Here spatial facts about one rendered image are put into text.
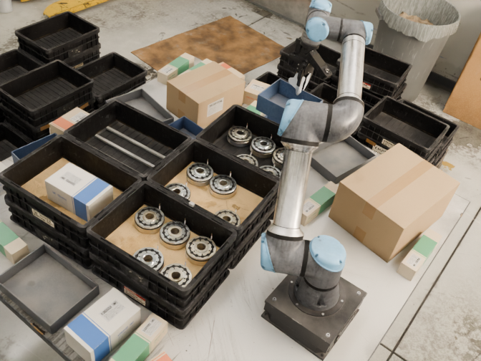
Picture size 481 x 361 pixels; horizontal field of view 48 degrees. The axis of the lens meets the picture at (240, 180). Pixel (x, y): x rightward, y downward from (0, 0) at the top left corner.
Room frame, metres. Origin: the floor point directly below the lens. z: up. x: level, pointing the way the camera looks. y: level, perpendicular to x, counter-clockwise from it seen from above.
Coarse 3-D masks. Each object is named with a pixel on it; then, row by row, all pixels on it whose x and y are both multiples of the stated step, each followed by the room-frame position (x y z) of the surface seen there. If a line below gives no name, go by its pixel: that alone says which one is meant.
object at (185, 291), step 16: (160, 192) 1.30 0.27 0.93; (112, 208) 1.19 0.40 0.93; (192, 208) 1.24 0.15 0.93; (96, 224) 1.11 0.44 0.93; (224, 224) 1.20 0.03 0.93; (96, 240) 1.05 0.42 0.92; (128, 256) 1.00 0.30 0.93; (144, 272) 0.97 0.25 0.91; (176, 288) 0.92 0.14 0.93; (192, 288) 0.94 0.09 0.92
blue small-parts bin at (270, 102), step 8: (280, 80) 1.80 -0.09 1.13; (272, 88) 1.76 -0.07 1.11; (280, 88) 1.80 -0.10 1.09; (288, 88) 1.78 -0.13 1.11; (264, 96) 1.72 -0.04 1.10; (272, 96) 1.77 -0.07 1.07; (280, 96) 1.79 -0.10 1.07; (288, 96) 1.78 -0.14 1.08; (296, 96) 1.76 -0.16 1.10; (304, 96) 1.74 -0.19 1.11; (312, 96) 1.73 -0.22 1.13; (256, 104) 1.68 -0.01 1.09; (264, 104) 1.66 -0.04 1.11; (272, 104) 1.65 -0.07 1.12; (280, 104) 1.73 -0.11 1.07; (264, 112) 1.66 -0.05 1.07; (272, 112) 1.64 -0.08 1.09; (280, 112) 1.63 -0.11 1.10; (280, 120) 1.62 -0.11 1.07
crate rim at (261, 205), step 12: (204, 144) 1.59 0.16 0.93; (228, 156) 1.54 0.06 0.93; (252, 168) 1.49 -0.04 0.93; (276, 180) 1.45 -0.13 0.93; (168, 192) 1.30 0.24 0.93; (276, 192) 1.41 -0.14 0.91; (264, 204) 1.33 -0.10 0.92; (216, 216) 1.23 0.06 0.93; (252, 216) 1.25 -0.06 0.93; (240, 228) 1.19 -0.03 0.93
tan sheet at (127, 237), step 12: (144, 204) 1.32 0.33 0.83; (132, 216) 1.25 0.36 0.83; (120, 228) 1.19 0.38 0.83; (132, 228) 1.20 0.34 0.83; (108, 240) 1.13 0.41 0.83; (120, 240) 1.14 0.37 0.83; (132, 240) 1.15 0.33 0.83; (144, 240) 1.16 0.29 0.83; (156, 240) 1.16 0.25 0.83; (132, 252) 1.10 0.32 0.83; (168, 252) 1.12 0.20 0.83; (180, 252) 1.13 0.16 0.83; (168, 264) 1.07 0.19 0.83; (192, 264) 1.09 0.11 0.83
